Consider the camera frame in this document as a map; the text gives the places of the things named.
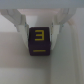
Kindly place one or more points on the purple block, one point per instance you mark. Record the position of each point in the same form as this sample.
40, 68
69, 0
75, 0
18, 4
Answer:
40, 40

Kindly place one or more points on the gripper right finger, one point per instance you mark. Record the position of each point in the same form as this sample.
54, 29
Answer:
57, 30

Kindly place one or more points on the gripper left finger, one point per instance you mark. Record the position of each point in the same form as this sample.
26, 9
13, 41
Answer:
22, 31

